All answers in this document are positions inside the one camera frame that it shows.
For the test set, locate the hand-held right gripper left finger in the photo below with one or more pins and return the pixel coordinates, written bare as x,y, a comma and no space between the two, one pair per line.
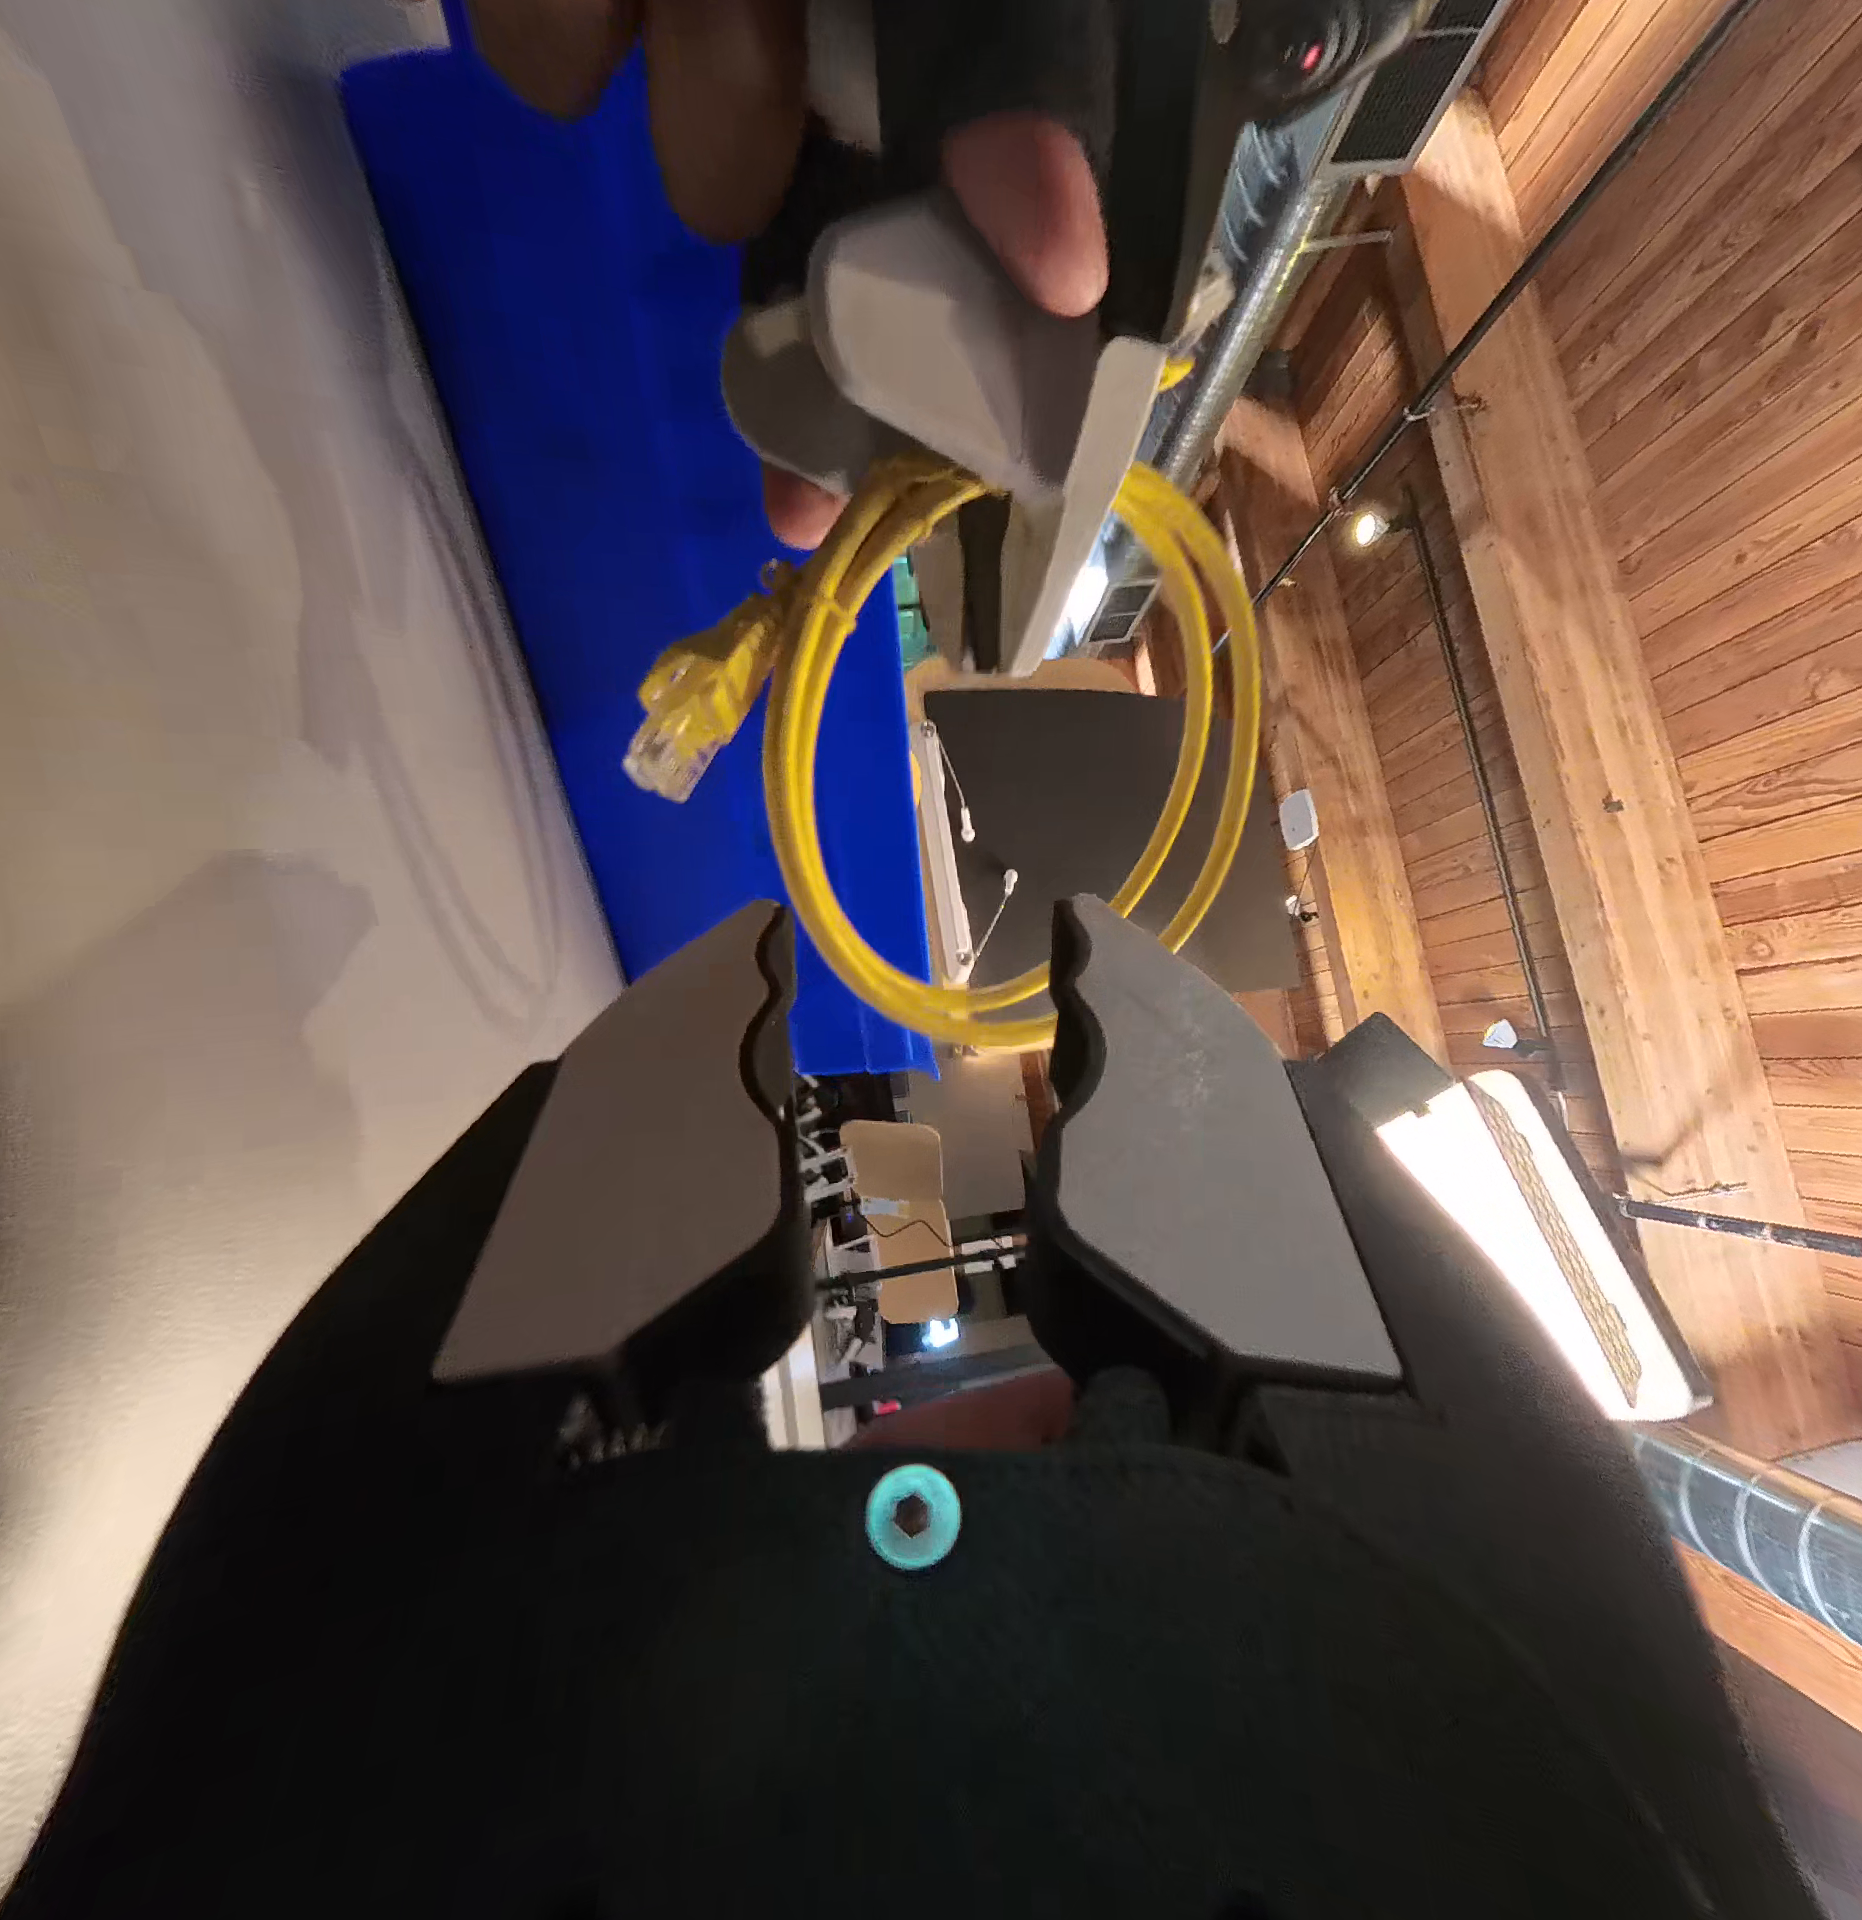
616,1199

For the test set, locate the black ceiling pipe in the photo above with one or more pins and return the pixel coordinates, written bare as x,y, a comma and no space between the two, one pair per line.
1488,779

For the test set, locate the black board with tan rim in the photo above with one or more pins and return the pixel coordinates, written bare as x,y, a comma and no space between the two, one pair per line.
1066,811

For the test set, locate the metal air duct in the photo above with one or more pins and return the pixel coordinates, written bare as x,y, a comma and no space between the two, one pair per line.
1261,254

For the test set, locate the black ceiling rod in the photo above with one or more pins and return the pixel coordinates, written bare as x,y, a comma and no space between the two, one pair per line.
1577,219

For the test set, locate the bright softbox light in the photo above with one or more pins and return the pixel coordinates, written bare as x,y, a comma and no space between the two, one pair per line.
1531,1245

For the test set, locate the black pole with red tip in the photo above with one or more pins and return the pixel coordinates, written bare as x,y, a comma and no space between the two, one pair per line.
1740,1223

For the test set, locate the silver flexible duct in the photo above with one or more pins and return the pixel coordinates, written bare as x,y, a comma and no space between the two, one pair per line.
1771,1530

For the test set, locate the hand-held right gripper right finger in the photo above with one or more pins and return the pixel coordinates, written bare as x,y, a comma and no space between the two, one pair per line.
1217,1199

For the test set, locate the blue plastic bin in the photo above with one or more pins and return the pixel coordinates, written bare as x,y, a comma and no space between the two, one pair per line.
571,451

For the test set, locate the ceiling track spotlight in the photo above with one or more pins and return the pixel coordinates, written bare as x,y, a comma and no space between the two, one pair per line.
1370,526

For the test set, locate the person's left hand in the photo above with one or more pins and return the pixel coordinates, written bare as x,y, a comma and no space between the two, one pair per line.
722,119

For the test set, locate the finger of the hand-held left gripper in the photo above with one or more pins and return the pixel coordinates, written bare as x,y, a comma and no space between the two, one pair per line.
790,405
931,345

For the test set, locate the white ceiling vent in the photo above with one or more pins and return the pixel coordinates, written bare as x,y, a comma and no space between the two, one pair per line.
1411,104

